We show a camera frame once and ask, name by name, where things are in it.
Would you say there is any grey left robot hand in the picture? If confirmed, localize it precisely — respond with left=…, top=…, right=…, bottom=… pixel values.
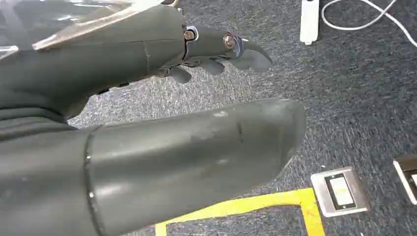
left=0, top=0, right=307, bottom=236

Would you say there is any yellow floor tape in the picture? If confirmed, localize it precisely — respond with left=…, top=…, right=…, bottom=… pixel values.
left=154, top=187, right=327, bottom=236

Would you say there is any steel floor socket box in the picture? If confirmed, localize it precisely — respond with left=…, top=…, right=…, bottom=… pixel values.
left=392, top=155, right=417, bottom=206
left=310, top=166, right=371, bottom=218

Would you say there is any white power strip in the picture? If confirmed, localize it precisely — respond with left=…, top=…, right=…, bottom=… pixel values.
left=299, top=0, right=320, bottom=46

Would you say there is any white power strip cable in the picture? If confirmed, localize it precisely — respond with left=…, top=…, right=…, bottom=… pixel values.
left=321, top=0, right=417, bottom=49

